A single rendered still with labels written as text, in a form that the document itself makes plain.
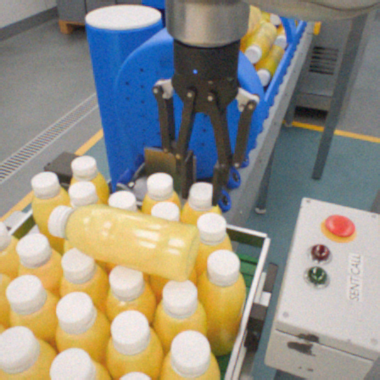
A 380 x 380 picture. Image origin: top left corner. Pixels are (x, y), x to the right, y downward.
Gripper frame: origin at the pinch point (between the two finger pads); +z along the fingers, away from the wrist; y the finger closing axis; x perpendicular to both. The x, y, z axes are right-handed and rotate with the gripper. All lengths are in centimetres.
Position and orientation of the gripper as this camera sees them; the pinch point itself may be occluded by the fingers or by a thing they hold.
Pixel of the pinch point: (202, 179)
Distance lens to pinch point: 54.9
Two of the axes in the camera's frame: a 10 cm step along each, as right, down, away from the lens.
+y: -9.4, -2.3, 2.7
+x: -3.5, 6.1, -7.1
